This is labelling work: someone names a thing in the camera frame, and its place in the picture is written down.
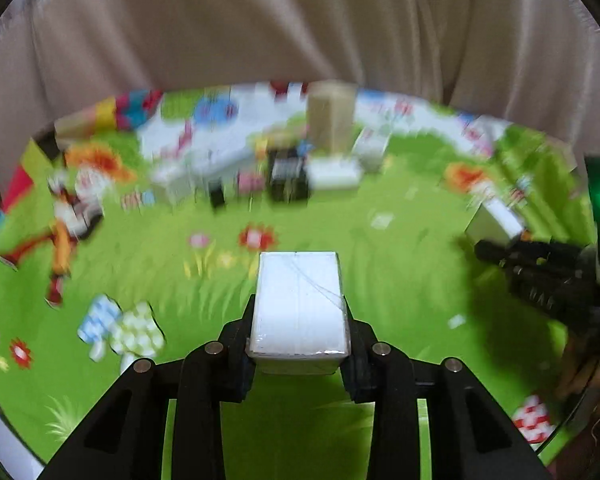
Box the white pink small box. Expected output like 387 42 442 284
465 198 524 246

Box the white cube box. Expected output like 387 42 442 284
247 252 351 376

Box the small white red box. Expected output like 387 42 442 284
351 128 390 172

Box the white rounded case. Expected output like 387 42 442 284
306 158 364 192

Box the black binder clip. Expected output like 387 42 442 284
208 180 226 210

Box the person's right hand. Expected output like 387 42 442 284
556 332 600 429

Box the white purple storage box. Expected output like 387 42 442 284
0 411 44 480

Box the colourful cartoon tablecloth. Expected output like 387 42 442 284
0 84 594 460

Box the beige curtain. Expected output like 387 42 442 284
0 0 600 184

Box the tall beige box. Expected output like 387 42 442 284
306 80 358 154

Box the white box with red logo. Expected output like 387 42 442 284
149 164 196 206

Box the black gold box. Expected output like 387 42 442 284
266 148 310 204

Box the pink binder clip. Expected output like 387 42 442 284
236 171 265 196

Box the long white box black logo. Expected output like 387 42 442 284
187 146 256 188

